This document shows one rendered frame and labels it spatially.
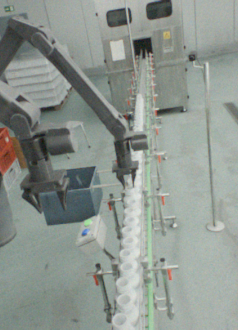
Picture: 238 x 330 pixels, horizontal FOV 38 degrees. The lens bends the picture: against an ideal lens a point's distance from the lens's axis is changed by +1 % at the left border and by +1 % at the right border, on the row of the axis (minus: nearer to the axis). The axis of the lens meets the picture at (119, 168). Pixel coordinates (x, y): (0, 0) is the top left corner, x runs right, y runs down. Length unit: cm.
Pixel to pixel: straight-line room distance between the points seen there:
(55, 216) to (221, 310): 121
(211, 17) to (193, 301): 998
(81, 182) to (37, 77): 588
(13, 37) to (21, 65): 684
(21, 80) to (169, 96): 349
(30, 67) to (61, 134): 723
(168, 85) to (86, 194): 437
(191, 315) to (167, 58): 447
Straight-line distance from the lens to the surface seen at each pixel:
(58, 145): 78
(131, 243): 110
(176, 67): 609
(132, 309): 95
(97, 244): 127
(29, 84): 808
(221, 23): 1173
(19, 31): 120
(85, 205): 201
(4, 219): 341
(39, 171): 82
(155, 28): 600
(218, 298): 254
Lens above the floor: 183
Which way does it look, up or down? 25 degrees down
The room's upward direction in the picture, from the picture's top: 10 degrees counter-clockwise
